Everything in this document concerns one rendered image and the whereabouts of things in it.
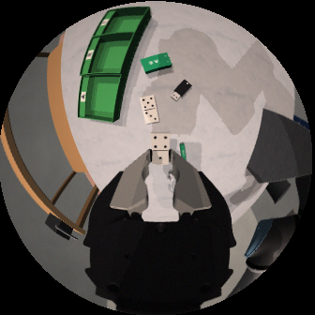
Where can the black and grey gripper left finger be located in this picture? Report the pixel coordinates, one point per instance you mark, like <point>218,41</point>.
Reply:
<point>125,194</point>

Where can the green rack of bins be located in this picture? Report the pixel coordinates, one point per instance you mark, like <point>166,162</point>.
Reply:
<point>106,50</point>

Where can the white domino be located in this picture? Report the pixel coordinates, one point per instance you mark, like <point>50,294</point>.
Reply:
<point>160,142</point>
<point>149,109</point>

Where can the black usb stick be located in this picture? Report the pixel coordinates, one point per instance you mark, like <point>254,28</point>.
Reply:
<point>181,89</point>

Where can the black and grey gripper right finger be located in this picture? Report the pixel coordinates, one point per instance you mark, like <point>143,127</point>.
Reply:
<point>196,194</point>

